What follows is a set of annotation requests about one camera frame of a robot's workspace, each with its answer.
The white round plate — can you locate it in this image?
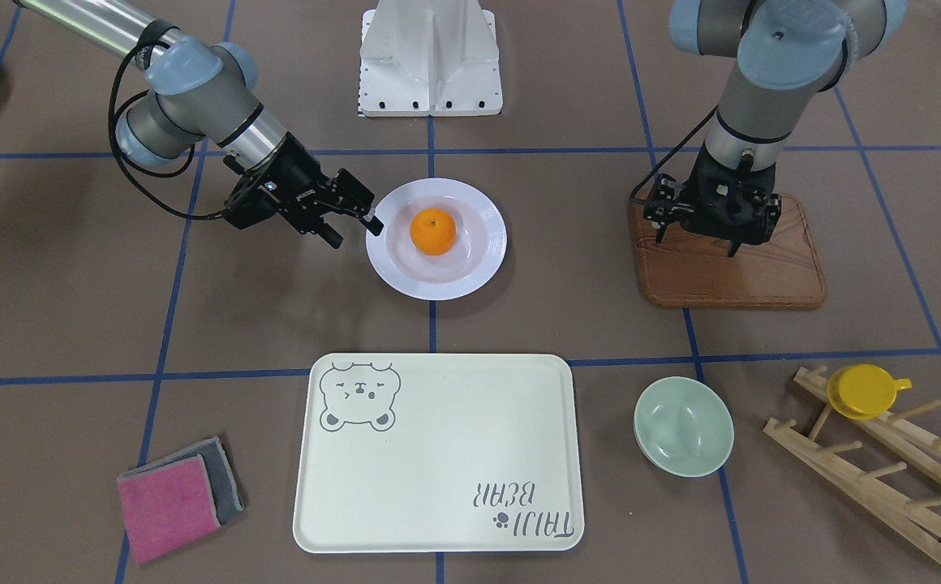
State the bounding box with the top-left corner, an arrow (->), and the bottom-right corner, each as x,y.
364,178 -> 508,302

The yellow cup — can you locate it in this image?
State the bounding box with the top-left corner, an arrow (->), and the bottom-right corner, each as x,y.
827,363 -> 913,420

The pink cloth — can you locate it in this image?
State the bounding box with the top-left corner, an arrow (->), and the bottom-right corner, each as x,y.
117,456 -> 221,565

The brown wooden cutting board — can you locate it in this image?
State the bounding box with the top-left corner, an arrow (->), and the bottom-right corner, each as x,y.
629,195 -> 827,310

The wooden dish rack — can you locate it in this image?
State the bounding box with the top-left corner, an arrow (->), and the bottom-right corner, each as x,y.
763,367 -> 941,566

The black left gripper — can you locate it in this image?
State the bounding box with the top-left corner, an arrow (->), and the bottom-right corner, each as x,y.
642,149 -> 782,258

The grey cloth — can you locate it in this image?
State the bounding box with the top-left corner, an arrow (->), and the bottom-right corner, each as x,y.
118,436 -> 243,525

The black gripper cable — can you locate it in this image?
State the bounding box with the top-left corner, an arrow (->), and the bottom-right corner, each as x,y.
108,24 -> 232,221

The orange fruit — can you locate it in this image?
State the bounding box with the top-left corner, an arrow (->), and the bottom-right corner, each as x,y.
408,208 -> 458,256

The green ceramic bowl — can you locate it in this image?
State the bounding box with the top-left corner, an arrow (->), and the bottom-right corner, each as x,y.
633,376 -> 735,478

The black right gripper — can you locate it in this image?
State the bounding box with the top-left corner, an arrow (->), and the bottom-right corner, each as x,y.
222,134 -> 385,249

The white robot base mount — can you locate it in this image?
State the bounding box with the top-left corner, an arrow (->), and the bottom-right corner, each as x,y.
357,1 -> 504,118

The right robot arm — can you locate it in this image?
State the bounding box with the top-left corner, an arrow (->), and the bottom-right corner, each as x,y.
19,1 -> 383,248

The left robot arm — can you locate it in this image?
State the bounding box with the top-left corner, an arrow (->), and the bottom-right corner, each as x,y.
630,1 -> 908,256

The cream bear print tray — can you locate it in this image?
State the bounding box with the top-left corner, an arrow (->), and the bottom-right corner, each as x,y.
292,354 -> 585,554

